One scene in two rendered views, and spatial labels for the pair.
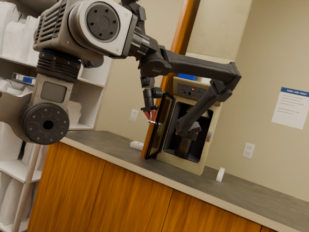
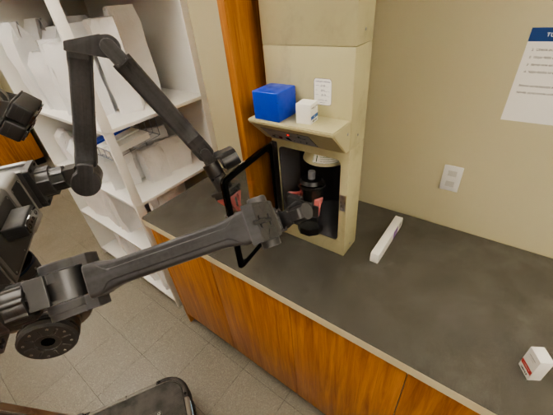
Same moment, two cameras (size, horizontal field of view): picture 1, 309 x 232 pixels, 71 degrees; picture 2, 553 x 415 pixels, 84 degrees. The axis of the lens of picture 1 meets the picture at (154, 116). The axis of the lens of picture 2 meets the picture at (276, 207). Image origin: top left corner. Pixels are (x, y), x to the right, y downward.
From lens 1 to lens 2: 0.86 m
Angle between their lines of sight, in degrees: 38
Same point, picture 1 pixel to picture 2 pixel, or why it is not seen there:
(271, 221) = (416, 372)
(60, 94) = not seen: hidden behind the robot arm
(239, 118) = (429, 118)
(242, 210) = (374, 349)
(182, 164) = (315, 240)
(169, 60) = (90, 294)
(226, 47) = (335, 15)
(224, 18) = not seen: outside the picture
